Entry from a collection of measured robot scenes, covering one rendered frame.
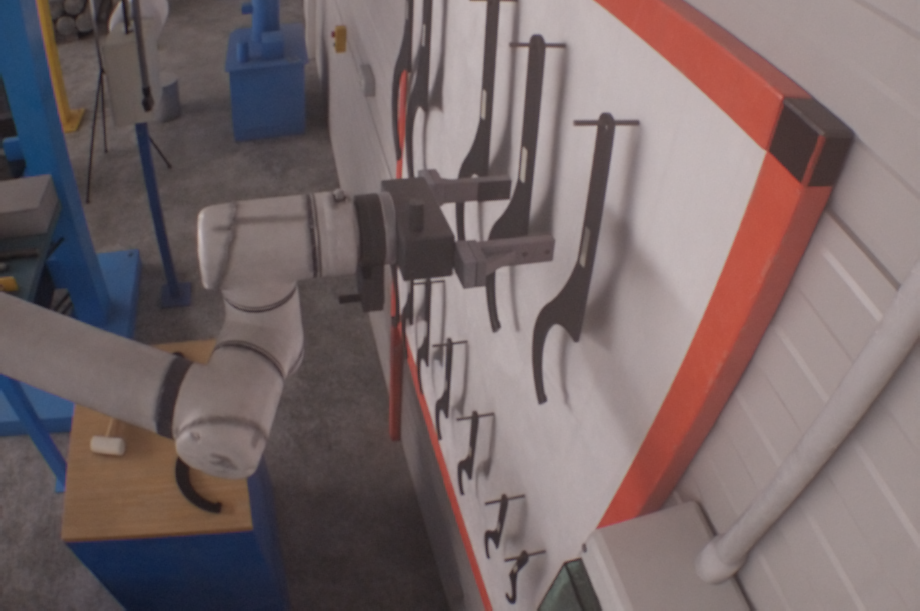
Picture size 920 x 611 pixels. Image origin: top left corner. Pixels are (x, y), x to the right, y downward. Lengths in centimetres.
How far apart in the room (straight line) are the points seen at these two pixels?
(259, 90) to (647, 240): 435
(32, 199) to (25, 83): 50
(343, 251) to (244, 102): 435
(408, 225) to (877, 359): 45
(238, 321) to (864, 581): 67
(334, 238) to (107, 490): 149
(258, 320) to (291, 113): 437
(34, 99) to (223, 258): 237
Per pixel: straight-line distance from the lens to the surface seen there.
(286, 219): 67
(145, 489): 200
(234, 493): 193
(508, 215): 106
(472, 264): 64
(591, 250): 80
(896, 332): 49
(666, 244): 73
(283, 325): 74
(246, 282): 69
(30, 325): 75
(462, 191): 79
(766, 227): 58
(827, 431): 56
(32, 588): 312
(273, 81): 493
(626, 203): 80
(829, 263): 58
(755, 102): 58
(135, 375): 69
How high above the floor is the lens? 258
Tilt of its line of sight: 40 degrees down
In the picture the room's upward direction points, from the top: 7 degrees clockwise
